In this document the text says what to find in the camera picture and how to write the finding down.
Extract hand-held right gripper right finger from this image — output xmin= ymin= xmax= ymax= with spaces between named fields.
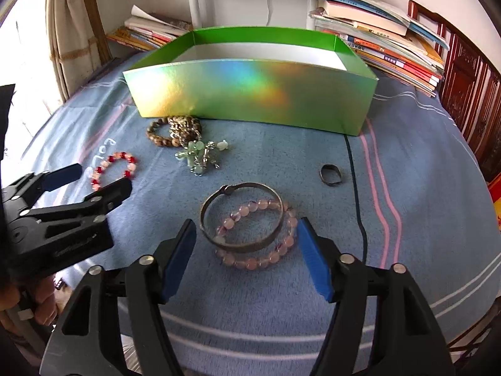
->
xmin=297 ymin=217 xmax=457 ymax=376

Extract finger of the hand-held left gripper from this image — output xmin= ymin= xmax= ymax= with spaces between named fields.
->
xmin=0 ymin=163 xmax=84 ymax=209
xmin=23 ymin=178 xmax=133 ymax=225

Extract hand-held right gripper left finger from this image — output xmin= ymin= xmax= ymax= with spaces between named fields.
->
xmin=39 ymin=218 xmax=197 ymax=376

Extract red and pink bead bracelet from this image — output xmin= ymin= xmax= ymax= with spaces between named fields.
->
xmin=90 ymin=151 xmax=138 ymax=193

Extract silver metal bangle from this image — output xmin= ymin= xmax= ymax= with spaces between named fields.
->
xmin=199 ymin=183 xmax=284 ymax=253

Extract dark metal ring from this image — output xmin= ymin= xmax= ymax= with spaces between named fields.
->
xmin=320 ymin=163 xmax=344 ymax=186

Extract jade green charm bracelet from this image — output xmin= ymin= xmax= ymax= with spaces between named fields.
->
xmin=175 ymin=139 xmax=229 ymax=176

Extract dark patterned bead bracelet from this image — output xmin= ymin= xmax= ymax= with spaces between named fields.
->
xmin=166 ymin=115 xmax=203 ymax=142

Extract green holographic cardboard box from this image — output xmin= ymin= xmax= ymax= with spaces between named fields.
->
xmin=122 ymin=26 xmax=380 ymax=137

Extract person's left hand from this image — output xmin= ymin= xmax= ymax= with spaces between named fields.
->
xmin=0 ymin=276 xmax=59 ymax=326

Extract blue striped blanket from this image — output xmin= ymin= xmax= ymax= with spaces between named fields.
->
xmin=16 ymin=53 xmax=490 ymax=376

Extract beige curtain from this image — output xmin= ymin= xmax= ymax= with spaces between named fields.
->
xmin=43 ymin=0 xmax=111 ymax=106

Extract small stack of magazines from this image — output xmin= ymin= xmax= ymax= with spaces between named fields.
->
xmin=106 ymin=5 xmax=194 ymax=51

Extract yellow and red box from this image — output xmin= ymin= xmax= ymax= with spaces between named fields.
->
xmin=487 ymin=172 xmax=501 ymax=243

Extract large stack of books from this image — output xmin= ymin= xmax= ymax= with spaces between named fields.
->
xmin=309 ymin=0 xmax=451 ymax=98

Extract red-brown wooden headboard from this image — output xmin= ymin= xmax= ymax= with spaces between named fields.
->
xmin=407 ymin=0 xmax=501 ymax=181

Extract black cable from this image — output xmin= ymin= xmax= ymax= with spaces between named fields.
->
xmin=343 ymin=134 xmax=369 ymax=264

